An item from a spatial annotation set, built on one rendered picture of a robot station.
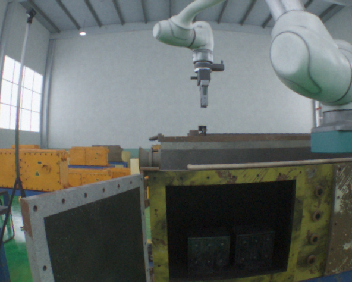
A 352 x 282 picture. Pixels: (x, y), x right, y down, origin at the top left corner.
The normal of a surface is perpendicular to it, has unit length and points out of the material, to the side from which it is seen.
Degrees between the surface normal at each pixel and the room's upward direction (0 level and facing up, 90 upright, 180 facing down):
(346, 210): 90
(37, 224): 90
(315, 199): 90
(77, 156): 90
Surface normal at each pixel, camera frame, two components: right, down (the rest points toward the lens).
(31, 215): 0.98, -0.01
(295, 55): -0.81, 0.09
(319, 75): 0.13, 0.61
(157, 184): 0.03, -0.03
